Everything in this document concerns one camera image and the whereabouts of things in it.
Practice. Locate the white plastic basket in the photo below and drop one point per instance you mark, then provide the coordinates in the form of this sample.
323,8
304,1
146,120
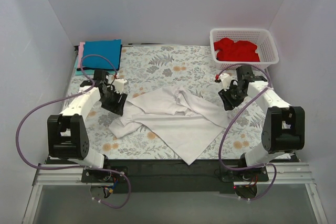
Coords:
266,47

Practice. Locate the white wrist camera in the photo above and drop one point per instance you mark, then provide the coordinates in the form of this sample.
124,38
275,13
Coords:
225,79
119,85

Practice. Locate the floral table mat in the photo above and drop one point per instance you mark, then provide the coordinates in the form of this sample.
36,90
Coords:
148,68

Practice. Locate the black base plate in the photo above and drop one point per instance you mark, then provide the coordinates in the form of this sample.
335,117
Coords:
222,183

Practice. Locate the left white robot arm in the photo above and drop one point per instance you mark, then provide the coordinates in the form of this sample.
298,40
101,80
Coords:
67,134

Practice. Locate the blue folded t shirt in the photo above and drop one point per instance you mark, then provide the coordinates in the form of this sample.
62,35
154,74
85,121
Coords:
101,53

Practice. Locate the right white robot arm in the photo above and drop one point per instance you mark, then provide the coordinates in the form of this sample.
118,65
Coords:
284,126

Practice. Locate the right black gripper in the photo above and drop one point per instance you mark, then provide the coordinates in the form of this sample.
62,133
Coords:
228,98

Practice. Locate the white t shirt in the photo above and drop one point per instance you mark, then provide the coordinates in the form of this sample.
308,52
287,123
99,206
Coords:
184,122

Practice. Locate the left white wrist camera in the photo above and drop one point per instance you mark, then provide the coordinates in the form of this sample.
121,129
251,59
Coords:
119,85

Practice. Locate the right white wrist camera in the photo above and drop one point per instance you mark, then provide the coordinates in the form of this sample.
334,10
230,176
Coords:
225,79

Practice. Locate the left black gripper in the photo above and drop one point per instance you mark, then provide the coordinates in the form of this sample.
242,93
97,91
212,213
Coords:
113,100

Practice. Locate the aluminium mounting rail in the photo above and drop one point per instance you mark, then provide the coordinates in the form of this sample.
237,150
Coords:
283,173

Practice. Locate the pink folded t shirt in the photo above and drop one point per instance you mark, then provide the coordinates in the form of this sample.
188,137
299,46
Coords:
80,53

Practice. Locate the red t shirt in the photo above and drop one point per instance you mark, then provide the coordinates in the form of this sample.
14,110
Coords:
240,51

